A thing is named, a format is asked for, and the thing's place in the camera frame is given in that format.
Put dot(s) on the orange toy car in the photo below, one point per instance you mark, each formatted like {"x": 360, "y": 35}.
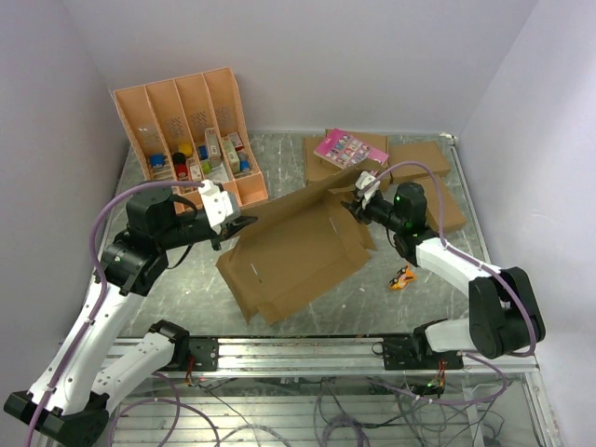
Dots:
{"x": 402, "y": 278}

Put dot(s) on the large cardboard box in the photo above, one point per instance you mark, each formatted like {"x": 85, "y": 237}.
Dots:
{"x": 302, "y": 245}

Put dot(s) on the aluminium mounting rail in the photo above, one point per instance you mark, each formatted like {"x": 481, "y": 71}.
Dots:
{"x": 264, "y": 357}

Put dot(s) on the small folded cardboard box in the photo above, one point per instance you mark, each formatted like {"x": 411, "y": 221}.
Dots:
{"x": 453, "y": 218}

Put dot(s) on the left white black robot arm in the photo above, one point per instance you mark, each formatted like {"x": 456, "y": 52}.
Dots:
{"x": 73, "y": 399}

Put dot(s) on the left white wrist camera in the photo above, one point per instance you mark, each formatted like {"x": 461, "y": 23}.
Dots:
{"x": 220, "y": 205}

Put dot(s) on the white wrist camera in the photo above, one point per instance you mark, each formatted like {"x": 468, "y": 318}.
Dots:
{"x": 366, "y": 187}
{"x": 220, "y": 205}

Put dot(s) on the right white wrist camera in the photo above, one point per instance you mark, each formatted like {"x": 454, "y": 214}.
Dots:
{"x": 366, "y": 187}

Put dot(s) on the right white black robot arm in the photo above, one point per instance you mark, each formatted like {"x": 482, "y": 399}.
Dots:
{"x": 503, "y": 314}

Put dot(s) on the pink paperback book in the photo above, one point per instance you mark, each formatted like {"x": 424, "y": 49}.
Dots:
{"x": 344, "y": 149}

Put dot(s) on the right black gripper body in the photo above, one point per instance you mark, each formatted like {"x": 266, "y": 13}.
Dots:
{"x": 375, "y": 211}

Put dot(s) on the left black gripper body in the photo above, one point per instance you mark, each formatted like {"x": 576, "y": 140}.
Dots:
{"x": 216, "y": 238}

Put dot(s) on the green white small carton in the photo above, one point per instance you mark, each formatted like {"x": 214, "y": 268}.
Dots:
{"x": 231, "y": 154}

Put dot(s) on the folded cardboard box middle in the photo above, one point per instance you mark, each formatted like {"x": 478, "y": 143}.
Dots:
{"x": 427, "y": 153}

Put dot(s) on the peach plastic file organizer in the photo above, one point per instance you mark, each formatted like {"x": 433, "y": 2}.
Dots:
{"x": 176, "y": 126}

